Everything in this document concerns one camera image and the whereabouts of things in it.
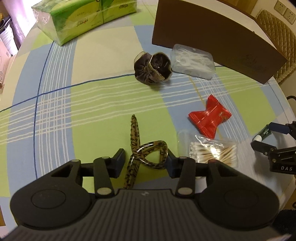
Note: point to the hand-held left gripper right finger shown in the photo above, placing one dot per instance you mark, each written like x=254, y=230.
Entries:
x=170, y=164

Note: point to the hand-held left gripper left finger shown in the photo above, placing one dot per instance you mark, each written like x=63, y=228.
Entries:
x=119, y=162

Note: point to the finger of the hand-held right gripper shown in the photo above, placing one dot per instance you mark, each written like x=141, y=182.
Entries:
x=276, y=126
x=262, y=146

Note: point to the dark green tube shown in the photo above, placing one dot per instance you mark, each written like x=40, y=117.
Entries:
x=264, y=132

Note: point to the leopard print hair clip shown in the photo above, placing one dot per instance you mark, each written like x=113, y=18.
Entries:
x=135, y=129

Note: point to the bag of cotton swabs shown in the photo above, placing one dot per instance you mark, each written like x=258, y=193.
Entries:
x=208, y=150

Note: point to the red snack packet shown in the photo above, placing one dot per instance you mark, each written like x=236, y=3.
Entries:
x=209, y=118

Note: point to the brown satin scrunchie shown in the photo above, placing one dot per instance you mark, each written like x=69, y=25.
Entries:
x=150, y=69

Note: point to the clear floss pick box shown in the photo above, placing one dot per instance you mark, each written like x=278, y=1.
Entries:
x=192, y=62

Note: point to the brown cardboard box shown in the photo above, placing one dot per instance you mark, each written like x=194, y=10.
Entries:
x=208, y=34

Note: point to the dark cloth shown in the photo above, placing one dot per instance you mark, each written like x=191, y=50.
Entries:
x=285, y=221

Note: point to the checked tablecloth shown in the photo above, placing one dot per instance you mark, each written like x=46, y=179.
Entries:
x=81, y=104

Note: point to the chair with quilted cover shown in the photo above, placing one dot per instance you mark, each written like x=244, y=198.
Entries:
x=277, y=34

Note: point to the green tissue multipack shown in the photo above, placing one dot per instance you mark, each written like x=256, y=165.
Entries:
x=76, y=18

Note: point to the beige wall socket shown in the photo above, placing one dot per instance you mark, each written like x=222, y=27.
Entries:
x=290, y=15
x=280, y=5

